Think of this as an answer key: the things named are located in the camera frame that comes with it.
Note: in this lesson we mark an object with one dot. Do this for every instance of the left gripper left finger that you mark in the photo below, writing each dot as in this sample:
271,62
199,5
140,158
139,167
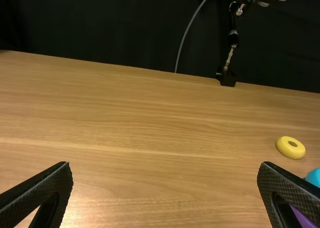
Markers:
32,195

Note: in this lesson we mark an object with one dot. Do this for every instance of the black clamp stand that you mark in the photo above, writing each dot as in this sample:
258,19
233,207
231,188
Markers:
228,79

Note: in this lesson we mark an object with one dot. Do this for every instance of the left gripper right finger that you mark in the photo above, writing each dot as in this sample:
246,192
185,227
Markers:
270,185

